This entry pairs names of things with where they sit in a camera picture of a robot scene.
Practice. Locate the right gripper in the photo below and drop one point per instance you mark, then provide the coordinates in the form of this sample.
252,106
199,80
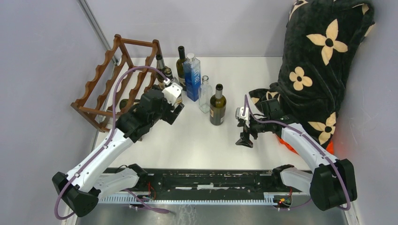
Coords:
244,139

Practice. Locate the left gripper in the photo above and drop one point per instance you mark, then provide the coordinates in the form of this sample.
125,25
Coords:
170,116

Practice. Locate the clear square bottle black cap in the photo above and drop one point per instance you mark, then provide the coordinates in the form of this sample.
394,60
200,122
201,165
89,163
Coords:
168,74

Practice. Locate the clear round glass bottle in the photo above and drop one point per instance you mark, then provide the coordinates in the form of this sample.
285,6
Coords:
205,93

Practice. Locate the green wine bottle brown label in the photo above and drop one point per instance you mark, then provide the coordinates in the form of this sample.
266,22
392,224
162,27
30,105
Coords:
123,103

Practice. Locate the blue square glass bottle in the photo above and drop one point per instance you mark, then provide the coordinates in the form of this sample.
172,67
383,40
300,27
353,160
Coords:
192,74

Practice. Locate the brown wooden wine rack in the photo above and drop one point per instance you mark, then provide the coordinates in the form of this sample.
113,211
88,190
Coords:
119,43

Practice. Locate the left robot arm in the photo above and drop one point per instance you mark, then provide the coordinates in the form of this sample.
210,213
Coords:
81,188

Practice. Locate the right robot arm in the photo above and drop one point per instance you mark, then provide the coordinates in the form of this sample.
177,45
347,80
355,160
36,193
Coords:
331,182

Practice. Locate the orange cloth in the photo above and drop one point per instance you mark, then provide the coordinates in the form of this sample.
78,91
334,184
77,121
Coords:
329,148

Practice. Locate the aluminium corner profile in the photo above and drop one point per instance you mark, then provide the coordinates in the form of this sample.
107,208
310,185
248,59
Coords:
94,24

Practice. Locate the black floral blanket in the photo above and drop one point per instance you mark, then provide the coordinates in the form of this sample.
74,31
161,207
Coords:
321,40

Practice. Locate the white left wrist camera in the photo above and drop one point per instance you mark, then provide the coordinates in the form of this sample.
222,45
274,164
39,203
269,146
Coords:
172,92

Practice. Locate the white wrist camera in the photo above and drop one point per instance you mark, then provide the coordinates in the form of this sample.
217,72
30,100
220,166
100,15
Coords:
243,117
172,92

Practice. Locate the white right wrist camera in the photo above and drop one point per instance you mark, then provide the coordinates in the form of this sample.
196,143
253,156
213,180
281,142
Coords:
243,117

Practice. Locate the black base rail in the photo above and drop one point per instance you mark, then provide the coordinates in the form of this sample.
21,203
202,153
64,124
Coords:
209,187

